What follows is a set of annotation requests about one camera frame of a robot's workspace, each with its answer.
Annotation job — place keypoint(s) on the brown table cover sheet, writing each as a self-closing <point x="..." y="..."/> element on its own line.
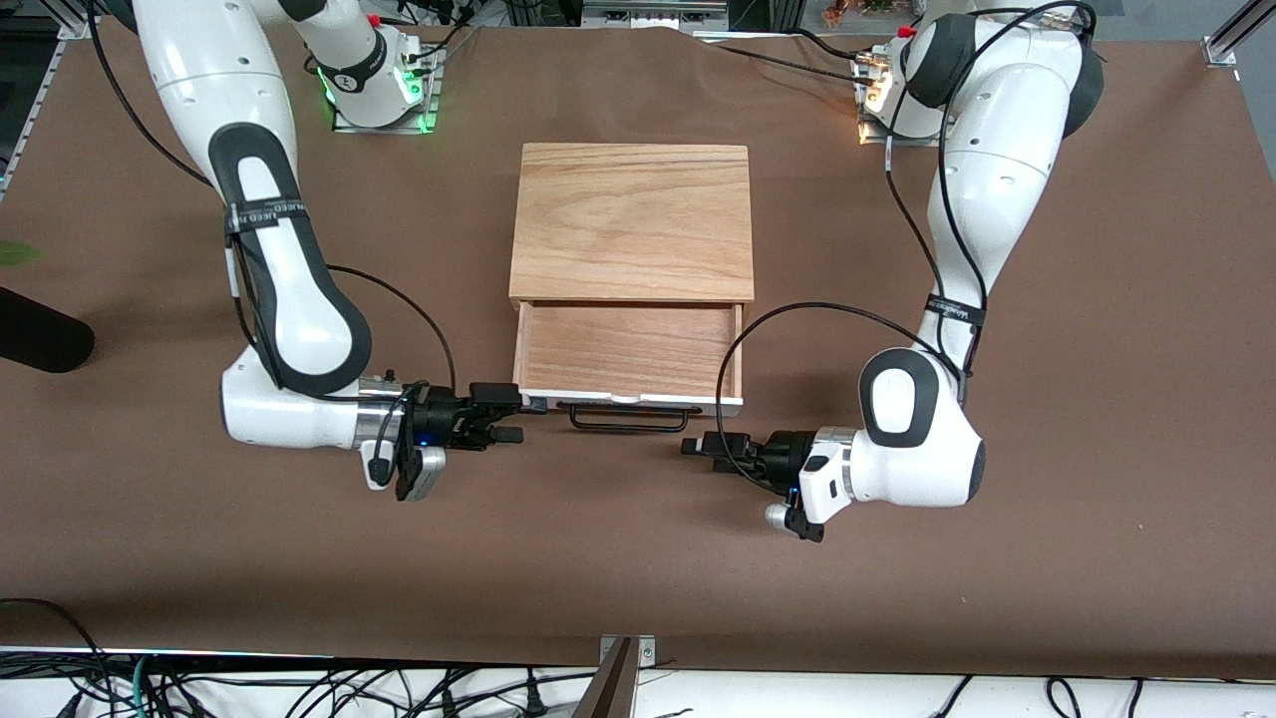
<point x="638" y="558"/>

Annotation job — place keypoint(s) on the wooden drawer cabinet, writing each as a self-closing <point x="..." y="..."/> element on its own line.
<point x="633" y="219"/>

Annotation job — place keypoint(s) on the aluminium frame profile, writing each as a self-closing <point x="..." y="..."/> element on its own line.
<point x="30" y="110"/>
<point x="1231" y="40"/>

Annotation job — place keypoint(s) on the grey metal mounting bar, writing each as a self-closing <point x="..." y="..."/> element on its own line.
<point x="610" y="693"/>

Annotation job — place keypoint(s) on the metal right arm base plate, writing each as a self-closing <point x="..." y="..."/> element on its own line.
<point x="399" y="128"/>

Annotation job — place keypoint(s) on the grey power strip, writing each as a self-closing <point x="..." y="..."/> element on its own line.
<point x="653" y="12"/>

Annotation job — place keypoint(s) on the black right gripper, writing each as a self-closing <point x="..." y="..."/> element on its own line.
<point x="440" y="412"/>

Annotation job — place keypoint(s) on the small metal bracket plate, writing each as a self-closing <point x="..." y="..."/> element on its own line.
<point x="646" y="648"/>

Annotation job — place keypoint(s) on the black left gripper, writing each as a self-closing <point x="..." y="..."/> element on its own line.
<point x="781" y="454"/>

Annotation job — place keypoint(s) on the black cylindrical object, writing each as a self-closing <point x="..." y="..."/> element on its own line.
<point x="40" y="339"/>

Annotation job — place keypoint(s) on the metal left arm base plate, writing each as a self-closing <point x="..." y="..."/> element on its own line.
<point x="872" y="135"/>

